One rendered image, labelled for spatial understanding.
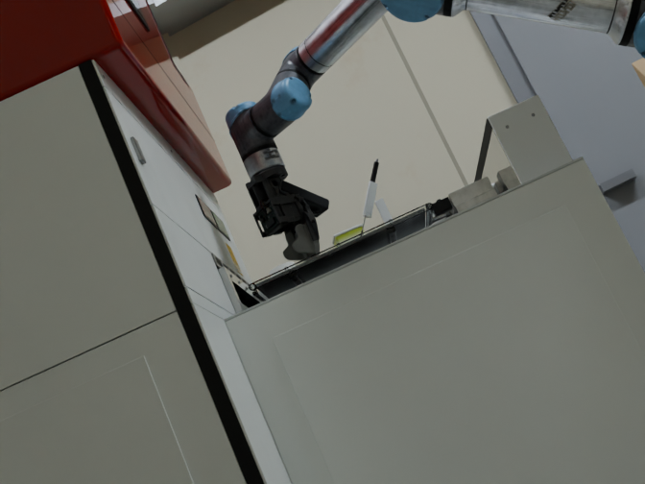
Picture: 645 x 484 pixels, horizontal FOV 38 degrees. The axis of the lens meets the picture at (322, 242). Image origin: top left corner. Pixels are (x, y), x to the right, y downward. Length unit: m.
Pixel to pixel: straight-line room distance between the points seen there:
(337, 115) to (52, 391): 2.46
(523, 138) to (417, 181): 1.95
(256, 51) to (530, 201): 2.44
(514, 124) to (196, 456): 0.76
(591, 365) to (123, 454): 0.70
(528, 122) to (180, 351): 0.70
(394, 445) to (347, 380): 0.12
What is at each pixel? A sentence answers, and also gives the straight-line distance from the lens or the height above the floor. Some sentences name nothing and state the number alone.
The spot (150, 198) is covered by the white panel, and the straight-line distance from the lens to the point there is 1.35.
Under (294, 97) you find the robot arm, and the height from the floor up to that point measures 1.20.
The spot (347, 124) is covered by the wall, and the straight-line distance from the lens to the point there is 3.62.
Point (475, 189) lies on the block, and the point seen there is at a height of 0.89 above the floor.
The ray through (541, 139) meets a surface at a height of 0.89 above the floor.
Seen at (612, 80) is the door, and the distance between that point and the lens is 3.52.
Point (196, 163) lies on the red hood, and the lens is 1.97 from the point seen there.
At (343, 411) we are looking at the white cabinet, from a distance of 1.46.
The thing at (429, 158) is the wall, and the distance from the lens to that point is 3.53.
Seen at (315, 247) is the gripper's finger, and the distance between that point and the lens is 1.81.
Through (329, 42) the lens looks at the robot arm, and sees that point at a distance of 1.85.
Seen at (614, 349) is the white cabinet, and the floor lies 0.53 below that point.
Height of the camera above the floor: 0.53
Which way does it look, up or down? 13 degrees up
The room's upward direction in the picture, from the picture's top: 24 degrees counter-clockwise
